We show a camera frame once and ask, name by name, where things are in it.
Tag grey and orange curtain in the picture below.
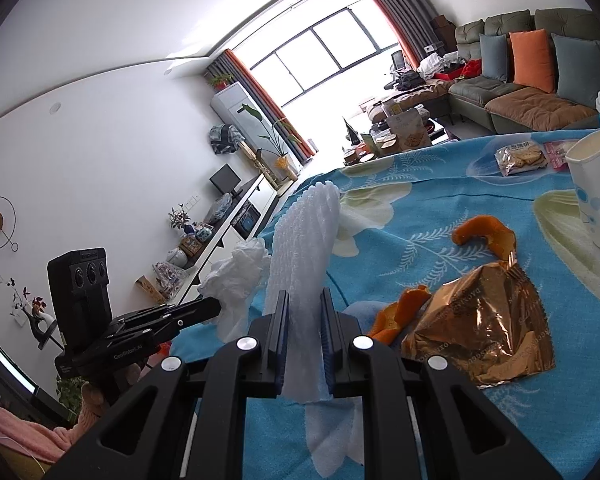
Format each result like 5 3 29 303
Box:
205 50 317 161
351 0 441 61

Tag wooden box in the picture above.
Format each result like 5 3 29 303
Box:
135 275 166 306

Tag white foam fruit net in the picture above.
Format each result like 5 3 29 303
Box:
264 182 342 479

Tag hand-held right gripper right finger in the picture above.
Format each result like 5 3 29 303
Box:
322 287 563 480

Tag white and black TV cabinet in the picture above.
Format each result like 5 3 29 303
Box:
177 175 301 306

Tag brown paper bag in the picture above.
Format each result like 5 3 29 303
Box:
385 107 431 153

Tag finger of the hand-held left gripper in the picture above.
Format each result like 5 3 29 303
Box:
112 296 222 334
125 310 220 352

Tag white clothes pile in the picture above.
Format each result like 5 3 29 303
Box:
417 55 446 77

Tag fan with patterned cover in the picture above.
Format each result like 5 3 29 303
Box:
209 124 266 176

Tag person's left hand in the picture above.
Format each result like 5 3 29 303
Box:
77 360 153 433

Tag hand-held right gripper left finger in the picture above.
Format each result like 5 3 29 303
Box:
45 290 289 480

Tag black bag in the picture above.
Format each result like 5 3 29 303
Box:
395 70 423 92

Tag orange cushion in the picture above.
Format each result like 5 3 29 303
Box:
509 30 557 93

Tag black office chair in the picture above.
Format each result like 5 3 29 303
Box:
385 51 412 86

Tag green and brown sofa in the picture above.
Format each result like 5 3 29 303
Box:
370 7 600 136

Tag tall plant in yellow pot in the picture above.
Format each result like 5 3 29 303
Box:
240 102 301 177

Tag white tissue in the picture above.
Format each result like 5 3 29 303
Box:
197 239 272 341

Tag pink snack packet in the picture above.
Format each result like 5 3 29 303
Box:
544 140 579 167

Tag dotted paper cup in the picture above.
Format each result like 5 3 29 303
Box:
565 129 600 252

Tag small blue-grey cushion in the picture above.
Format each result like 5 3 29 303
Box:
480 34 510 82

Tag blue floral blanket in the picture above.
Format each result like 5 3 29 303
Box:
170 127 600 480

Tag large window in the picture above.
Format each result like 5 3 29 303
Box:
250 7 398 111

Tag flower wall decal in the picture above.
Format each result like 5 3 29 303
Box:
0 275 47 322

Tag black cabinet appliance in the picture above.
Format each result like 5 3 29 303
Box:
232 202 261 238

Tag small orange peel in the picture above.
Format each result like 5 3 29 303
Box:
367 285 431 346

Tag person's left forearm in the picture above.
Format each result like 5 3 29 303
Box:
0 400 81 463

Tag stacked cardboard boxes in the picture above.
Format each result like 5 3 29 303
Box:
430 16 458 53

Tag clear biscuit packet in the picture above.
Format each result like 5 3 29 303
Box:
495 144 549 177

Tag white standing air conditioner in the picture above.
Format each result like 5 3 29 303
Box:
211 82 281 161

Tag small potted plant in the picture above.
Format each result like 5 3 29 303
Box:
169 207 193 237

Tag glass coffee table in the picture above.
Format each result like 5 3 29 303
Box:
342 105 451 166

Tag large blue-grey cushion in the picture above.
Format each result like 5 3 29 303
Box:
551 34 600 108

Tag plastic-wrapped bundle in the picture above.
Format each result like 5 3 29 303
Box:
202 195 233 226

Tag large gold snack wrapper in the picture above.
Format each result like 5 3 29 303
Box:
400 255 556 391

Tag large orange peel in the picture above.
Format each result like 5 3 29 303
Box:
452 215 517 261

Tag black monitor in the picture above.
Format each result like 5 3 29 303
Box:
210 164 242 196

